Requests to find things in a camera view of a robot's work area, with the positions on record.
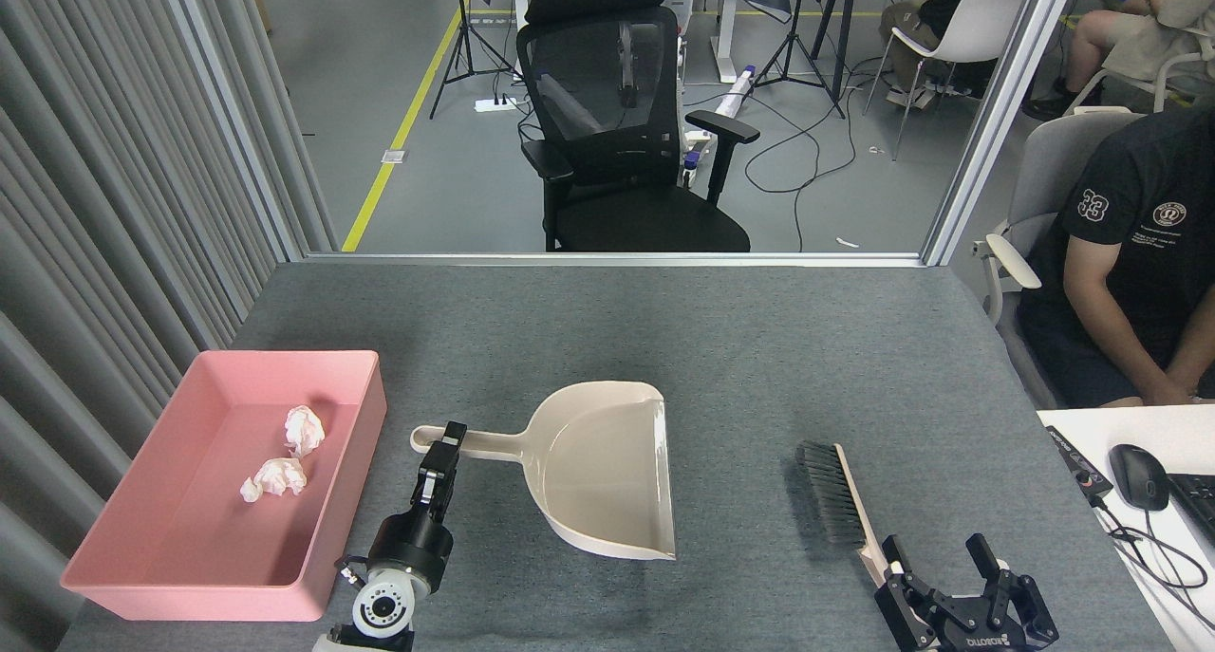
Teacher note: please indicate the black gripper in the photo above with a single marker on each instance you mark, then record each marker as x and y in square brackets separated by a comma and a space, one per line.
[978, 638]
[410, 546]

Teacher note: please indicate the white paper ball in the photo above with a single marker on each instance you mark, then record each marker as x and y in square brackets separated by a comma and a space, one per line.
[275, 478]
[304, 431]

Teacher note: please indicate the beige plastic dustpan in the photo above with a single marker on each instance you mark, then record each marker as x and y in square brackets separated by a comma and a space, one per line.
[598, 472]

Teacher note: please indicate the beige hand brush black bristles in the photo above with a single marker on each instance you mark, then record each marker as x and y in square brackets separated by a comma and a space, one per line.
[831, 495]

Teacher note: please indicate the person's right forearm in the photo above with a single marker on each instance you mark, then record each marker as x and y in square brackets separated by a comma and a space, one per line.
[1111, 310]

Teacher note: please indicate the person's left forearm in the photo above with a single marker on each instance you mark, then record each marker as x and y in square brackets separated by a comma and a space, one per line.
[1198, 344]

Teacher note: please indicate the pink plastic bin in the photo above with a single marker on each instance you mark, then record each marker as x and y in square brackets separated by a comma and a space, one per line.
[190, 538]

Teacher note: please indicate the person's right hand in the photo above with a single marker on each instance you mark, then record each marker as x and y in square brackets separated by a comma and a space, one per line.
[1169, 394]

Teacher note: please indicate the black control box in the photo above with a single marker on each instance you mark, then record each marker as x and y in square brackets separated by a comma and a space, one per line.
[1077, 460]

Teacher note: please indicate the black computer mouse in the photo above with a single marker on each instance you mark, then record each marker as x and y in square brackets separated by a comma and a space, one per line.
[1139, 476]

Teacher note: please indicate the black keyboard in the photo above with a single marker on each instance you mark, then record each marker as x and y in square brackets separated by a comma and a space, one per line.
[1198, 505]

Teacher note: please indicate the white desk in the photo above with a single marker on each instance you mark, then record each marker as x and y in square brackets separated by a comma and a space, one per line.
[1158, 424]

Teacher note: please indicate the metal floor socket plate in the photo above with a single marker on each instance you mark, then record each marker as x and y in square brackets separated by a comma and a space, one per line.
[394, 157]

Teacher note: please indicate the white power strip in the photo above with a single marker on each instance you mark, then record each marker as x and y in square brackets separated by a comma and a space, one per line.
[495, 104]

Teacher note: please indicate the black mesh office chair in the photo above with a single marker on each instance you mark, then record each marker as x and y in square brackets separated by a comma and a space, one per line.
[607, 92]

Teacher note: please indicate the grey pleated curtain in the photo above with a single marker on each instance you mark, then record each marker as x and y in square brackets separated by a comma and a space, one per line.
[95, 206]

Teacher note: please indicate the grey upholstered chair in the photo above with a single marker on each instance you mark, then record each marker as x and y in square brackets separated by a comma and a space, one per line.
[1054, 168]

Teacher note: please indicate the black tripod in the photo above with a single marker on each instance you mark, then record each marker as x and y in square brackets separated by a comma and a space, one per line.
[843, 26]
[465, 26]

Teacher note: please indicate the white stand on wheels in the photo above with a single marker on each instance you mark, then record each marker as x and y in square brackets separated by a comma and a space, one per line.
[729, 26]

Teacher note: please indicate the white armchair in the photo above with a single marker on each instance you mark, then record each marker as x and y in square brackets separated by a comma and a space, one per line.
[1186, 68]

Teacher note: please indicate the white plastic chair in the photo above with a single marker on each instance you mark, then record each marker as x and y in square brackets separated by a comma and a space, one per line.
[978, 26]

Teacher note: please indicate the silver frame rail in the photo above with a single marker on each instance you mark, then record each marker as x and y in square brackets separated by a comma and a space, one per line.
[617, 259]

